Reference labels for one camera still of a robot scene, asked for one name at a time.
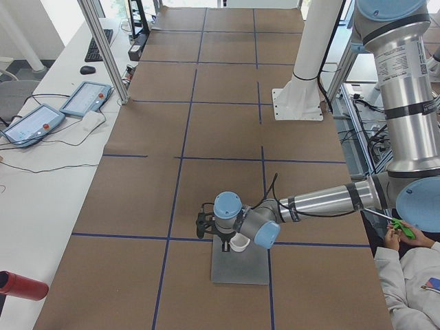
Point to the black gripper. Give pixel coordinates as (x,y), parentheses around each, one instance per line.
(224,236)

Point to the white ceramic cup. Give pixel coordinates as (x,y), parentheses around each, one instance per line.
(239,242)

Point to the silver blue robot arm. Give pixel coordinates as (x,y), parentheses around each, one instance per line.
(392,31)

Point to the white folded cloth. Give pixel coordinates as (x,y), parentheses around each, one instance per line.
(91,121)

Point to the person in white jacket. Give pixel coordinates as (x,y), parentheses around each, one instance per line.
(405,268)

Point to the far blue teach pendant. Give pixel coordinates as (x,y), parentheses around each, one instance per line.
(88,96)

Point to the blue teach pendant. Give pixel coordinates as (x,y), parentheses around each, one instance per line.
(88,96)
(34,126)

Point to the black box device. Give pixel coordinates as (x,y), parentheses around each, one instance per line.
(135,51)

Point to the red cylinder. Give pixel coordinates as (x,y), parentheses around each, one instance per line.
(22,287)

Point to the black computer mouse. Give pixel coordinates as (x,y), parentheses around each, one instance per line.
(87,70)

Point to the near blue teach pendant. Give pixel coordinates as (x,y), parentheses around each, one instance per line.
(34,126)

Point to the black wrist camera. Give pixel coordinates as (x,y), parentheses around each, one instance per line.
(205,221)

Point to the white pedestal column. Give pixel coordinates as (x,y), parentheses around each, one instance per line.
(299,99)

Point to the green handled tool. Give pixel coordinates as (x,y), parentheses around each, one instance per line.
(398,225)

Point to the aluminium frame post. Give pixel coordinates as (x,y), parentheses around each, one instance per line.
(91,17)

